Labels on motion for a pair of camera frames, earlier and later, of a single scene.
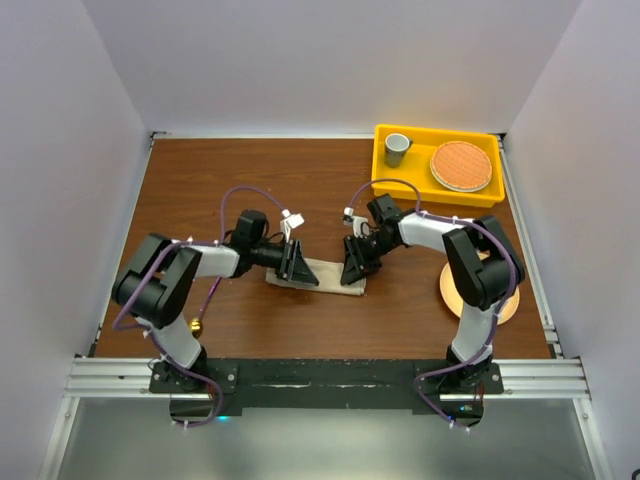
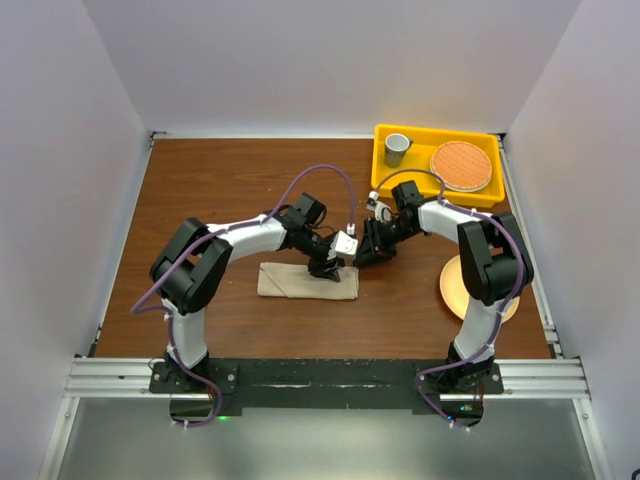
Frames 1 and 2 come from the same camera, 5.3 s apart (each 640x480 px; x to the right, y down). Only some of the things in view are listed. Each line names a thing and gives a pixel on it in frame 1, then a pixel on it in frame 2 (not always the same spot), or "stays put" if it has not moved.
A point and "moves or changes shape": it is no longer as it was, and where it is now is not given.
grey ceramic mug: (396, 148) stays put
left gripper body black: (279, 257) -> (317, 248)
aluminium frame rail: (524, 380) stays put
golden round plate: (455, 304) stays put
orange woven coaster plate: (461, 167) stays put
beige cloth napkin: (328, 274) moves or changes shape
